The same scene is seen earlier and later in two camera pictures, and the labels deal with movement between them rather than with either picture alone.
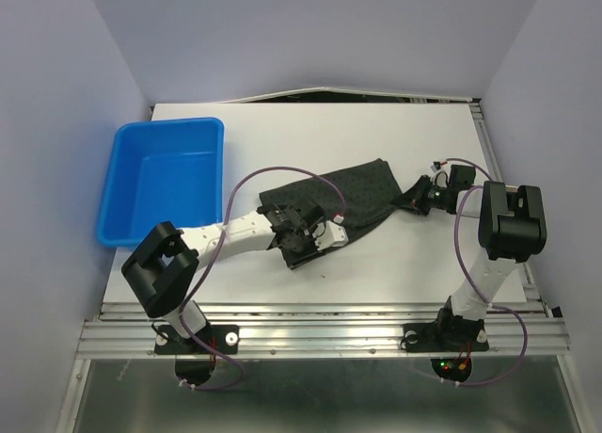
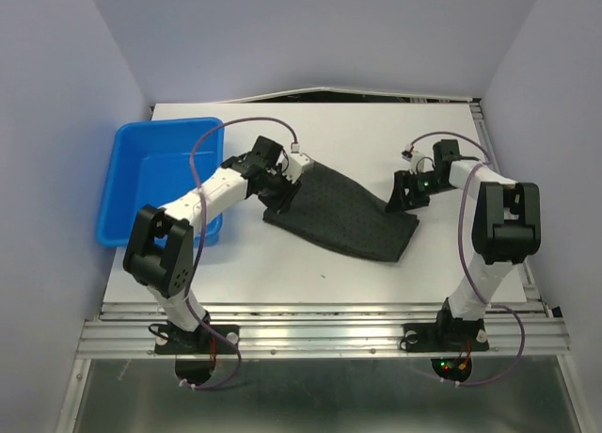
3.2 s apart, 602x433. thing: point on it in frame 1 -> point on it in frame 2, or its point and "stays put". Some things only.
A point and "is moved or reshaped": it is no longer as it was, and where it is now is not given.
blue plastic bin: x=156 y=171 stays put
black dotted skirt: x=353 y=197 is moved or reshaped
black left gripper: x=295 y=260 -> x=287 y=201
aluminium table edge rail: x=274 y=329 stays put
